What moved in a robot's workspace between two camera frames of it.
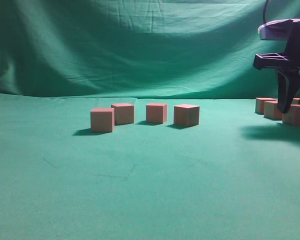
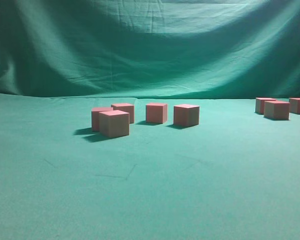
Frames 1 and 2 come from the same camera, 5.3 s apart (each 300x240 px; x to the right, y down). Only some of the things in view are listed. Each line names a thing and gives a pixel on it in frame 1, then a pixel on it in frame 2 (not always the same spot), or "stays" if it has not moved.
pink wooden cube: x=297 y=115 -> x=114 y=123
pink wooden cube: x=102 y=119 stays
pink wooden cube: x=156 y=113 stays
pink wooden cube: x=124 y=113 stays
